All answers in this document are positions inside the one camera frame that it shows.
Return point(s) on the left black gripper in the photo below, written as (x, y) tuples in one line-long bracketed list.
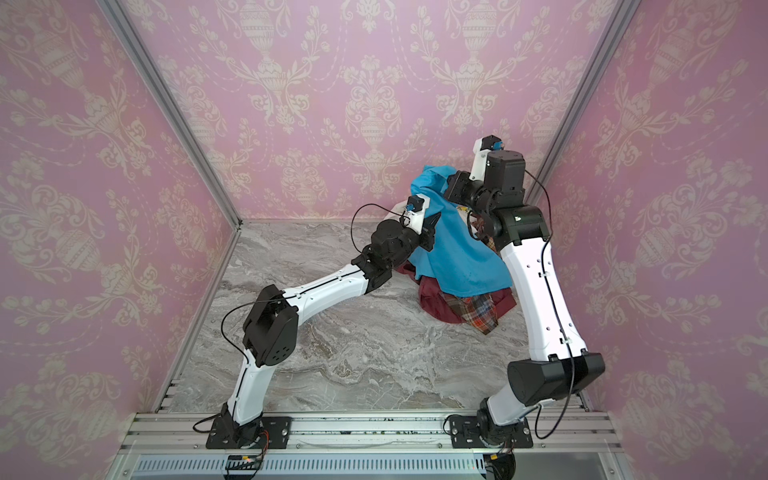
[(425, 230)]

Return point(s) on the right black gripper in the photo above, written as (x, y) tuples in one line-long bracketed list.
[(457, 186)]

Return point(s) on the teal cloth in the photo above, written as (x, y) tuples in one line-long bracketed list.
[(433, 182)]

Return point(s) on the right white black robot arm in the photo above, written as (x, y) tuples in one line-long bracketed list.
[(559, 364)]

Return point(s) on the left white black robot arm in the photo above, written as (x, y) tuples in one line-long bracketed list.
[(270, 330)]

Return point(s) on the white cloth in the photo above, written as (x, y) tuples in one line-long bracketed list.
[(401, 212)]

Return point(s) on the maroon cloth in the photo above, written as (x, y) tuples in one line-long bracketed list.
[(444, 303)]

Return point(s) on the plaid cloth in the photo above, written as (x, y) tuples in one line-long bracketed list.
[(476, 284)]

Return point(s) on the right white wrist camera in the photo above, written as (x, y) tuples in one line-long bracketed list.
[(481, 150)]

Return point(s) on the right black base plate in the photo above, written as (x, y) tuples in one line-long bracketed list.
[(468, 432)]

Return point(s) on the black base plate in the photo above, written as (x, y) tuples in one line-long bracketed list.
[(468, 432), (266, 432)]

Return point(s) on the right aluminium corner post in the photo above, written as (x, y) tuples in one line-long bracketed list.
[(616, 26)]

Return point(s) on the aluminium corner post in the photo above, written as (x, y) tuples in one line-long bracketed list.
[(118, 18), (616, 26)]

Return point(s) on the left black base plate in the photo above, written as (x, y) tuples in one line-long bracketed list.
[(266, 432)]

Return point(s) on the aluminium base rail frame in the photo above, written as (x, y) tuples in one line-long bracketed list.
[(421, 444)]

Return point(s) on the left aluminium corner post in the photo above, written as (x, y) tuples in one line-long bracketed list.
[(118, 18)]

